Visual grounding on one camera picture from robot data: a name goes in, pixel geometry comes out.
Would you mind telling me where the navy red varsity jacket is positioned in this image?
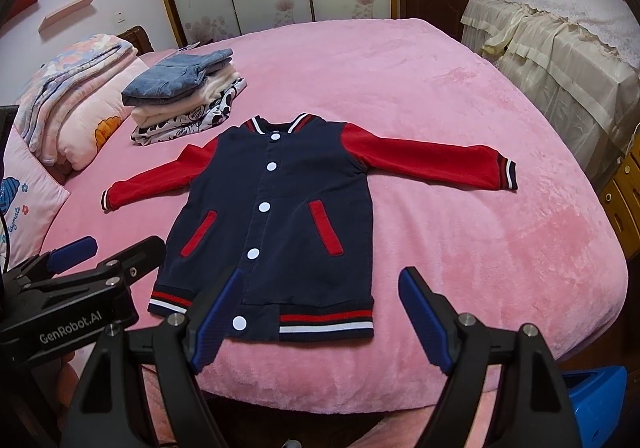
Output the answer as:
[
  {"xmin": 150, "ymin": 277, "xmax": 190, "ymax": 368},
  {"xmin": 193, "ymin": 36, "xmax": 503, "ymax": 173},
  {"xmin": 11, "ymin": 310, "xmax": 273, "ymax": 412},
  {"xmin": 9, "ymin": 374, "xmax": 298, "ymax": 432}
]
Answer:
[{"xmin": 101, "ymin": 114, "xmax": 518, "ymax": 343}]

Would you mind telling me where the blue plastic object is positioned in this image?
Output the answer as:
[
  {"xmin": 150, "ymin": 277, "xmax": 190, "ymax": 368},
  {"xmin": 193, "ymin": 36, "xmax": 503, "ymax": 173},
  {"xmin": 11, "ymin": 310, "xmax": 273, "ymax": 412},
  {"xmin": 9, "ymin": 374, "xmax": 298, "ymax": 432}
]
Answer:
[{"xmin": 562, "ymin": 366, "xmax": 627, "ymax": 448}]

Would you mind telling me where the pink cartoon pillow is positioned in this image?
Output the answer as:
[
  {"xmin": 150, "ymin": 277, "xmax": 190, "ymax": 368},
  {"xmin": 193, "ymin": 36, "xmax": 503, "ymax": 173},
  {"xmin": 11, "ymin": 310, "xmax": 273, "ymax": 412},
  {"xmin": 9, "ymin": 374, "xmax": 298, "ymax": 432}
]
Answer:
[{"xmin": 1, "ymin": 128, "xmax": 70, "ymax": 268}]

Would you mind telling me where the folded pastel floral quilt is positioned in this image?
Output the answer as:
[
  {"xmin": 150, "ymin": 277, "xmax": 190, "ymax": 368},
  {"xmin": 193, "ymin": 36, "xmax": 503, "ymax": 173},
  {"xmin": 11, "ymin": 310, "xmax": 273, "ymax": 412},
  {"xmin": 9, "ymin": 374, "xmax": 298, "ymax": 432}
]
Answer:
[{"xmin": 14, "ymin": 33, "xmax": 137, "ymax": 166}]

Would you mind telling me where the pink orange print pillow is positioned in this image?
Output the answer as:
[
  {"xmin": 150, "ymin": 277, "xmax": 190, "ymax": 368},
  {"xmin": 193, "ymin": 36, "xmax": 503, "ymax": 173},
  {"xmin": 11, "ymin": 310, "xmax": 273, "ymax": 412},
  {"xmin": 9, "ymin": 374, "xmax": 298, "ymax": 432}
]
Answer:
[{"xmin": 55, "ymin": 58, "xmax": 148, "ymax": 174}]

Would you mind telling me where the pink plush bedspread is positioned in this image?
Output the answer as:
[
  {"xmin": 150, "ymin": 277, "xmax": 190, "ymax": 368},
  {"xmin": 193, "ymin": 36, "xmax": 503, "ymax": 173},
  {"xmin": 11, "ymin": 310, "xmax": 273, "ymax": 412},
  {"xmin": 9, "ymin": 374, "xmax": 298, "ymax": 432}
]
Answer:
[{"xmin": 40, "ymin": 17, "xmax": 629, "ymax": 416}]

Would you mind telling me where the folded black white garment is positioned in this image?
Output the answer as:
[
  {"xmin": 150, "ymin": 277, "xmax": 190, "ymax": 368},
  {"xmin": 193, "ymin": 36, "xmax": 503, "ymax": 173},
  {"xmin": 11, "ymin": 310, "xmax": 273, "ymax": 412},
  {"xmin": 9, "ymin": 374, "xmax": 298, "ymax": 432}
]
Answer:
[{"xmin": 130, "ymin": 78, "xmax": 247, "ymax": 146}]

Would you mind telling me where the folded cream garment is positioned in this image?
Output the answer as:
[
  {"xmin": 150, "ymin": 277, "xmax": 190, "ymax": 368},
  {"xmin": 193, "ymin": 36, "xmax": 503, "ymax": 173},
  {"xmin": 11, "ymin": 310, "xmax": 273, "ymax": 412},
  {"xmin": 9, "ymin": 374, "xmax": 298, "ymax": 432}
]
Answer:
[{"xmin": 130, "ymin": 64, "xmax": 241, "ymax": 127}]

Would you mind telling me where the folded blue fleece garment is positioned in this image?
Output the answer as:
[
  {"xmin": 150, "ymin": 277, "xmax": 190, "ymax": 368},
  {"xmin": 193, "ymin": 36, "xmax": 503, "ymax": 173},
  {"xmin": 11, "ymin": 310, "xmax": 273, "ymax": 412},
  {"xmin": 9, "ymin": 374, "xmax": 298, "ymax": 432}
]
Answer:
[{"xmin": 122, "ymin": 48, "xmax": 233, "ymax": 108}]

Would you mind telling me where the dark wooden headboard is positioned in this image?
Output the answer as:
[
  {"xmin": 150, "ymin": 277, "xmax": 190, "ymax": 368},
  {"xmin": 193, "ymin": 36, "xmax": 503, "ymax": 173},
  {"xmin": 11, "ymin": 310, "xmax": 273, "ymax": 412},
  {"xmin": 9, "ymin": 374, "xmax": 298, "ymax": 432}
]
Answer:
[{"xmin": 118, "ymin": 26, "xmax": 154, "ymax": 56}]

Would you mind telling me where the yellow wooden drawer cabinet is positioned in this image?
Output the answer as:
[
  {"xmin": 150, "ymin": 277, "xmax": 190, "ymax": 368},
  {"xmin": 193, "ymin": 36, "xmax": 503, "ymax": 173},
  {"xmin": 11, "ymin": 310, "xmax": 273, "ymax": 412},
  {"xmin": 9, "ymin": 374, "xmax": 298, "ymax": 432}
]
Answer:
[{"xmin": 599, "ymin": 126, "xmax": 640, "ymax": 260}]

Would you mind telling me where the cream lace covered furniture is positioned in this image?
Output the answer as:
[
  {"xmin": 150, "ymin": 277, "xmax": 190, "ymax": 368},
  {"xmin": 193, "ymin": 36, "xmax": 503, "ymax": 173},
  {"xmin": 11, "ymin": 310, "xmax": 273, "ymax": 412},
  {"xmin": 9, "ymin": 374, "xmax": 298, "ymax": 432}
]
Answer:
[{"xmin": 461, "ymin": 0, "xmax": 639, "ymax": 184}]

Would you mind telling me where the black cable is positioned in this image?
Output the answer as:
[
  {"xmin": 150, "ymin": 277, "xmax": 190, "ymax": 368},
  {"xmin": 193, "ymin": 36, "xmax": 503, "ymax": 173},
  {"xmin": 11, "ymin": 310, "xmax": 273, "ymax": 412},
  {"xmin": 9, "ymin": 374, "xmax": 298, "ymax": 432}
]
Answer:
[{"xmin": 0, "ymin": 212, "xmax": 12, "ymax": 274}]

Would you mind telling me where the pink wall shelf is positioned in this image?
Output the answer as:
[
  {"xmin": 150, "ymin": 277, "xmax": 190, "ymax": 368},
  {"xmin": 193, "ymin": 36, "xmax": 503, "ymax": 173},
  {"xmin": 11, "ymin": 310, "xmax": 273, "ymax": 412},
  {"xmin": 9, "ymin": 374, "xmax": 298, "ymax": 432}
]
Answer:
[{"xmin": 38, "ymin": 0, "xmax": 94, "ymax": 33}]

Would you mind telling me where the red wall shelf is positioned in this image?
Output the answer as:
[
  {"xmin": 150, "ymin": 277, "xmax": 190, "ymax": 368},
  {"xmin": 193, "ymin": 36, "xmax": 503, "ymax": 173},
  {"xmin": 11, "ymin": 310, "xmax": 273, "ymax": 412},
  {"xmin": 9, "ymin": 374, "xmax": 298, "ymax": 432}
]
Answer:
[{"xmin": 6, "ymin": 0, "xmax": 39, "ymax": 21}]

